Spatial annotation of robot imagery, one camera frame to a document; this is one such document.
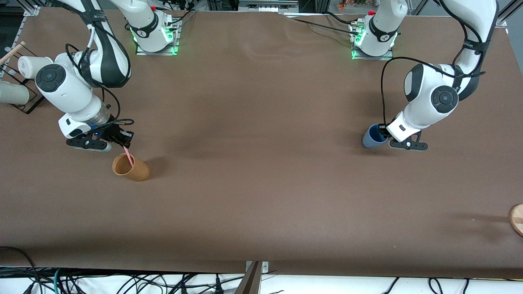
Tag blue plastic cup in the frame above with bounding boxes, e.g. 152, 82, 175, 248
362, 124, 389, 149

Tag brown wooden cup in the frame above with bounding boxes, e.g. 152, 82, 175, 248
112, 153, 150, 182

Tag white cup with print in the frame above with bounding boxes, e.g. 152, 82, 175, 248
18, 56, 54, 80

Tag plain white cup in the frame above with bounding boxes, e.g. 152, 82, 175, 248
0, 81, 30, 105

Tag brown table cover mat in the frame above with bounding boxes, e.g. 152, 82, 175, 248
0, 7, 523, 280

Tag light wooden stick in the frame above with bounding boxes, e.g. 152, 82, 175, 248
0, 41, 26, 66

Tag round wooden board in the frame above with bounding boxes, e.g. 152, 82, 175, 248
509, 203, 523, 238

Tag grey metal device box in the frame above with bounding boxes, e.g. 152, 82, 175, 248
238, 0, 299, 13

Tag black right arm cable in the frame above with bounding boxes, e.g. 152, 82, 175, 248
65, 43, 135, 128

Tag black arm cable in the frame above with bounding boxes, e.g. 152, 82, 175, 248
65, 43, 135, 128
380, 56, 487, 132

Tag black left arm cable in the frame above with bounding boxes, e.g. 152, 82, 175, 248
380, 56, 487, 132

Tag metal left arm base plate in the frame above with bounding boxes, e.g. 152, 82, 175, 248
350, 20, 395, 61

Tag black wire cup rack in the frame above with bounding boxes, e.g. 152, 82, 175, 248
0, 43, 46, 115

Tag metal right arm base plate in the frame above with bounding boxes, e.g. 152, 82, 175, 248
136, 18, 181, 56

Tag black cable on table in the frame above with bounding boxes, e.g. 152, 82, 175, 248
286, 17, 357, 34
325, 11, 360, 27

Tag aluminium frame profile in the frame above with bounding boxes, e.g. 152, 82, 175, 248
24, 0, 43, 17
492, 0, 523, 28

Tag black looping floor cable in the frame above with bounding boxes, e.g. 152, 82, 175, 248
0, 246, 43, 294

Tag metal bracket with brown wedge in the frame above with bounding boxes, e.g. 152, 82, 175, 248
235, 261, 269, 294

